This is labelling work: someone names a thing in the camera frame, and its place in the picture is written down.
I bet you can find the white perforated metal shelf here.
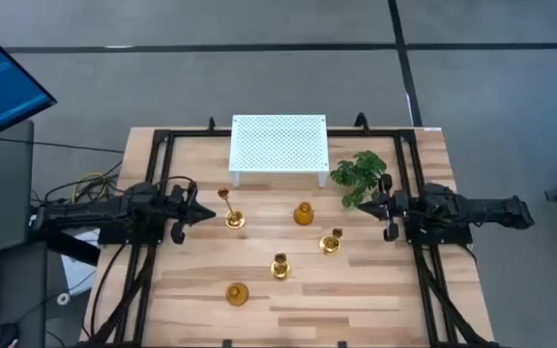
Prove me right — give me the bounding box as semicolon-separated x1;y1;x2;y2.
228;114;331;189

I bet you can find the yellow cable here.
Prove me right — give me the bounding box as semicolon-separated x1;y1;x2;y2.
72;171;110;204

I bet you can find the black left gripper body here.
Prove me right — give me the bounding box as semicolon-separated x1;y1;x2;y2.
168;182;200;246

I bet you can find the thin black floor cable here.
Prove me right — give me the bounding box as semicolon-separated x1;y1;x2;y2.
0;136;125;155

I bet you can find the black aluminium table frame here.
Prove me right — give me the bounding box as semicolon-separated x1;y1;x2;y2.
73;126;500;348

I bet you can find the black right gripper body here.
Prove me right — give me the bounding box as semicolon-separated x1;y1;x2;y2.
379;172;409;243

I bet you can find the black desk support bar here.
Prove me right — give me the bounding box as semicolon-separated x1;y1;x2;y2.
29;226;101;267

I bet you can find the short gold candlestick holder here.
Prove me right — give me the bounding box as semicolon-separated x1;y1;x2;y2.
318;227;345;257

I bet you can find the white paper sheet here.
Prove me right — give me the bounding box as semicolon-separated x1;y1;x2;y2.
60;229;100;297

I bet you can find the medium gold candlestick holder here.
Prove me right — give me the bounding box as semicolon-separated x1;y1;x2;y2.
270;251;293;281

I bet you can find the tall gold candlestick holder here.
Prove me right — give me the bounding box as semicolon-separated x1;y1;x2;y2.
217;187;248;231

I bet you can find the green artificial plant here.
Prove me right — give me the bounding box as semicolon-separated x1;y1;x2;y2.
330;150;389;210

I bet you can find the black computer mouse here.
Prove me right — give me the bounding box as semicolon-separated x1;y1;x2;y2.
0;322;20;348

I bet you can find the amber glass candle holder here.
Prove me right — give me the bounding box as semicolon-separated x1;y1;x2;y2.
292;201;315;227
224;281;250;307

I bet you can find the dark grey desk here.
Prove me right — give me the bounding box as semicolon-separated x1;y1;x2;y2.
0;240;48;348

